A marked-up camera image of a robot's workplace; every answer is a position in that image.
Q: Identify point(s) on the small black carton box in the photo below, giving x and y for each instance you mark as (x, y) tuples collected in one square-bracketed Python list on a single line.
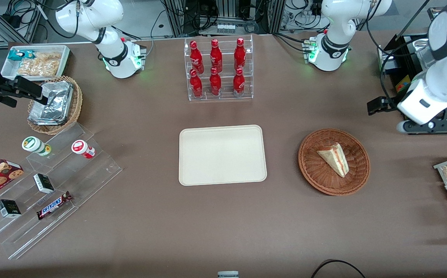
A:
[(43, 183), (9, 209)]

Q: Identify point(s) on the clear acrylic bottle rack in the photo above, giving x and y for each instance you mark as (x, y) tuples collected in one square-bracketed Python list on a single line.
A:
[(227, 96)]

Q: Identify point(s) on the grey device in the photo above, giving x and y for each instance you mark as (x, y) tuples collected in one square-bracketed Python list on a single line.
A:
[(228, 275)]

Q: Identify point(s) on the triangular sandwich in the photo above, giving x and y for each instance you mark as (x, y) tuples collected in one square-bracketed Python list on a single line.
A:
[(336, 158)]

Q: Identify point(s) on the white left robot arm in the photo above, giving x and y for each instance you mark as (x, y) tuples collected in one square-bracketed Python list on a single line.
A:
[(333, 42)]

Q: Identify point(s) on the Snickers chocolate bar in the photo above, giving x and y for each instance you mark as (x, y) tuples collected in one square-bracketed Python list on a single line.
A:
[(53, 205)]

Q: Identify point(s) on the white plastic bin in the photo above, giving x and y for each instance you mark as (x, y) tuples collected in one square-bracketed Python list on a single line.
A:
[(10, 68)]

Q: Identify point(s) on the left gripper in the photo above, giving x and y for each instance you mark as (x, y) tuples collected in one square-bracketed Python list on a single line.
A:
[(378, 105)]

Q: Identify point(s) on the red cola bottle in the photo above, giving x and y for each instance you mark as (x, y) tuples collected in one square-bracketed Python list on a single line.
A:
[(240, 54), (238, 84), (215, 84), (196, 58), (196, 85), (216, 56)]

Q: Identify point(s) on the green lid cup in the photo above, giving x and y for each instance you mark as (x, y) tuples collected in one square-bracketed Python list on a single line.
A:
[(32, 144)]

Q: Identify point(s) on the brown wicker basket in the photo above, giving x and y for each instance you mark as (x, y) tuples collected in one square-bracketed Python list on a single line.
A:
[(323, 181)]

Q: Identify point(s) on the stack of foil containers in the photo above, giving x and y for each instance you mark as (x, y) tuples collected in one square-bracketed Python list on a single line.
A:
[(55, 106)]

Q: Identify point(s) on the light wicker basket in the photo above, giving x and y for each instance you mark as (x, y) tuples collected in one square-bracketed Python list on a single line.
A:
[(74, 108)]

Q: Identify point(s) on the red lid cup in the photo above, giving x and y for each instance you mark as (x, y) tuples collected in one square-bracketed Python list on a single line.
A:
[(80, 147)]

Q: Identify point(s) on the steel warmer pan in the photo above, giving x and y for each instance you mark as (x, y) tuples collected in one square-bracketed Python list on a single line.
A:
[(422, 54)]

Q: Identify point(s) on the beige plastic tray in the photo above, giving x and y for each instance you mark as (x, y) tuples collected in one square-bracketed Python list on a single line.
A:
[(223, 154)]

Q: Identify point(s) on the clear bag of crackers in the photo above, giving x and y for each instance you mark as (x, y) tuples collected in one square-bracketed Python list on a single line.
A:
[(38, 68), (49, 57)]

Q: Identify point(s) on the black equipment rack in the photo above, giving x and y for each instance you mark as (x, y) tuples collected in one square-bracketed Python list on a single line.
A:
[(227, 11)]

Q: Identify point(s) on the teal snack packet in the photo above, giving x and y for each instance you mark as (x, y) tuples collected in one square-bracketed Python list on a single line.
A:
[(16, 55)]

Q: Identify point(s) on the black food warmer appliance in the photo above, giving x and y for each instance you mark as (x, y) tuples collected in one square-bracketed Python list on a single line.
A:
[(403, 83)]

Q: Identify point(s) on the white power strip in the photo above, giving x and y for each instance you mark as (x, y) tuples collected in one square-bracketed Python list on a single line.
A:
[(225, 28)]

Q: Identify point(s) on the clear acrylic stepped shelf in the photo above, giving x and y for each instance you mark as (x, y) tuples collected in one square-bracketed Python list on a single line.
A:
[(72, 173)]

